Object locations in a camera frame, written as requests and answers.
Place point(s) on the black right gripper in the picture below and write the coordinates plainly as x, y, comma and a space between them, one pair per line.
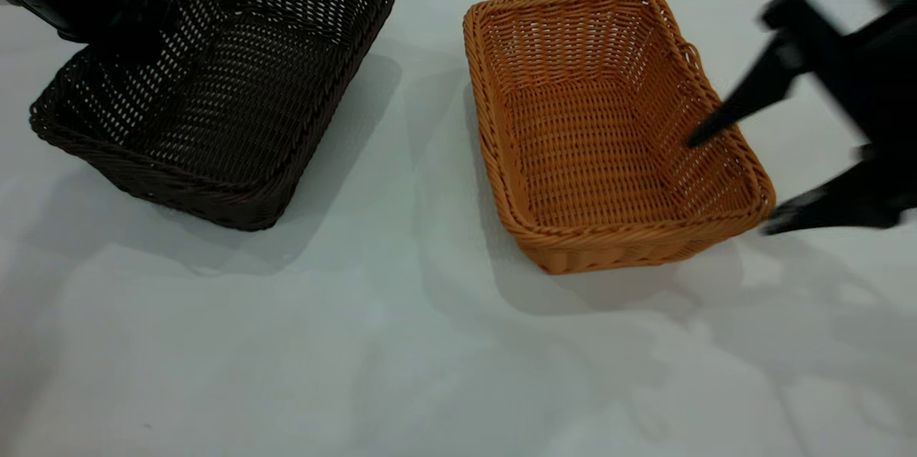
874, 77

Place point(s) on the orange wicker basket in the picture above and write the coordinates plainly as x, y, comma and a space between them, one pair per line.
587, 156

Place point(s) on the black wicker basket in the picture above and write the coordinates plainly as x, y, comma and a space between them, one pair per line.
243, 120

